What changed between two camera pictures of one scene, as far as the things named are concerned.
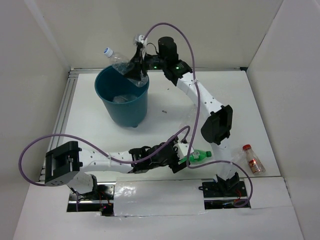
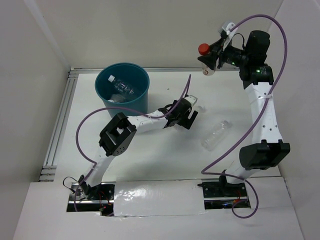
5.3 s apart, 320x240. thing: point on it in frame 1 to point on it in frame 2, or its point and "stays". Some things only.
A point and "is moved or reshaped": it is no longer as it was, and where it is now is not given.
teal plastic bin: (126, 103) stays
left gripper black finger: (176, 167) to (187, 123)
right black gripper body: (155, 62) to (234, 56)
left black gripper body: (173, 158) to (181, 117)
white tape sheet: (158, 197) stays
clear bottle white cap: (123, 64) to (120, 85)
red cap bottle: (256, 166) is moved or reshaped
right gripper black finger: (137, 71) to (210, 59)
